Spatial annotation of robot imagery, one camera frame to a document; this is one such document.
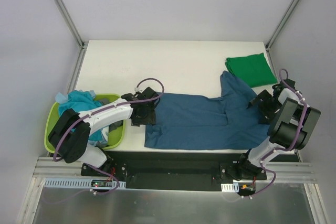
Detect dark blue t shirt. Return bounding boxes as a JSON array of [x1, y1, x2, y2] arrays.
[[144, 71, 269, 151]]

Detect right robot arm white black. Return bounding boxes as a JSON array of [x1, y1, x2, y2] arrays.
[[226, 83, 321, 180]]

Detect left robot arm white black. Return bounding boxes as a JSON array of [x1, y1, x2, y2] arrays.
[[48, 87, 162, 176]]

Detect lime green plastic basket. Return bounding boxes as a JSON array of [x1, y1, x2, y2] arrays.
[[44, 93, 125, 153]]

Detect folded green t shirt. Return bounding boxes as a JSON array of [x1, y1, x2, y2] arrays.
[[225, 53, 277, 88]]

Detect dark grey t shirt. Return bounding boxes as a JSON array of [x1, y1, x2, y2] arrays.
[[98, 98, 123, 132]]

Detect turquoise t shirt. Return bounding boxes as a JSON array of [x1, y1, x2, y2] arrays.
[[58, 90, 109, 147]]

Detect light blue t shirt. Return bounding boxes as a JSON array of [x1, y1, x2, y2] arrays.
[[55, 92, 68, 104]]

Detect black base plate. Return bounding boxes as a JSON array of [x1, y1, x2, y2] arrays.
[[81, 151, 268, 190]]

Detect right white cable duct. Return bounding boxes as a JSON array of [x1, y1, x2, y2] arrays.
[[220, 183, 239, 193]]

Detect white cable duct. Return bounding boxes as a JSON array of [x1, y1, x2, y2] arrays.
[[44, 178, 126, 190], [220, 183, 239, 193]]

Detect right aluminium frame post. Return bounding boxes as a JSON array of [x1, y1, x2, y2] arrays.
[[265, 0, 301, 51]]

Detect aluminium frame post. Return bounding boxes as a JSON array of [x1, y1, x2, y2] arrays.
[[265, 0, 301, 51], [54, 0, 85, 49]]

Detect left white cable duct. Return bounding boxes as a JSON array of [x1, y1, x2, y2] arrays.
[[44, 178, 126, 190]]

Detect left aluminium frame post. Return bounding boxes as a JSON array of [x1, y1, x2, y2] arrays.
[[54, 0, 85, 49]]

